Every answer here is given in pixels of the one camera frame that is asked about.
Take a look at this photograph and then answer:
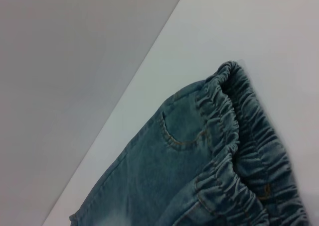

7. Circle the blue denim shorts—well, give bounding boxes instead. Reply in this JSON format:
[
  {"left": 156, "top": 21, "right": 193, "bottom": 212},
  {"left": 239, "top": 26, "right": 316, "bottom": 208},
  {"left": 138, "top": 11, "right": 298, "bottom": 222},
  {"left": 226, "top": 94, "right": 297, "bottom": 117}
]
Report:
[{"left": 68, "top": 60, "right": 319, "bottom": 226}]

